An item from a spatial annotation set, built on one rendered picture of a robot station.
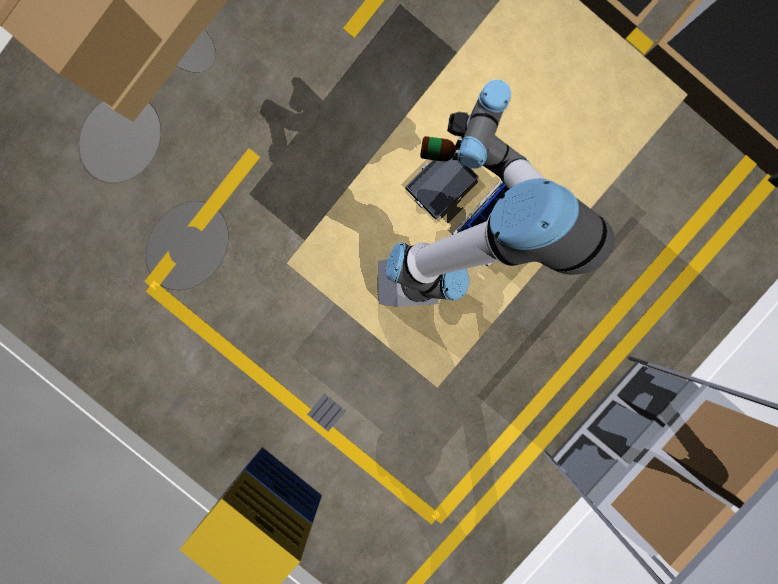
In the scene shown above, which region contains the blue plastic crate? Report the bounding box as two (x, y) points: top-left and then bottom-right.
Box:
(457, 183), (509, 233)

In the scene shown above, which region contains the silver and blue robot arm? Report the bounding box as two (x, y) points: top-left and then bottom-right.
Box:
(386, 80), (614, 302)

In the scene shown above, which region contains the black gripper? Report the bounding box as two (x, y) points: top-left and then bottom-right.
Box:
(447, 112), (471, 161)

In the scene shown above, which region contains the brown bottle with green label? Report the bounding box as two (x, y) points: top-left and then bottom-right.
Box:
(420, 136), (460, 162)

